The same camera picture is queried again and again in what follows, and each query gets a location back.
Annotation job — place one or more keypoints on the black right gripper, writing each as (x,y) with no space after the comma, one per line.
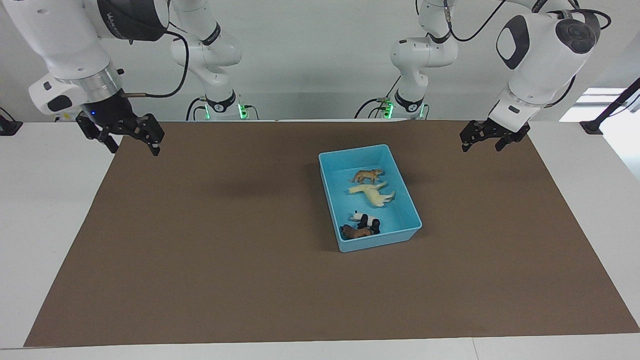
(107,117)

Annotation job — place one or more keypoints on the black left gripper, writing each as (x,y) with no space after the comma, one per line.
(482,131)

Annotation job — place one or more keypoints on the orange tiger toy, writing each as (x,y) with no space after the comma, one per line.
(366,175)

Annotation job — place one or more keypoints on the cream horse toy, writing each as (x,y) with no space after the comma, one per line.
(372,194)

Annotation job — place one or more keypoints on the black white panda toy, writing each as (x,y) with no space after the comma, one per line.
(367,220)

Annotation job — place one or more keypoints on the brown lion toy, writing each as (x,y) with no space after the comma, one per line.
(357,232)

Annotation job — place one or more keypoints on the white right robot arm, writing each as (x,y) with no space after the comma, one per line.
(70,45)

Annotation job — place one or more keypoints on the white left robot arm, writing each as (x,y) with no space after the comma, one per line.
(540,70)

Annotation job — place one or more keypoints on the light blue plastic storage box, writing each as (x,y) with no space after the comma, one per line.
(402,220)

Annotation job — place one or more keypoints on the brown table mat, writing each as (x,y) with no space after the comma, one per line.
(200,300)

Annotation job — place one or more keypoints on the black camera stand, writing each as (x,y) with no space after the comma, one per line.
(9,126)
(607,110)

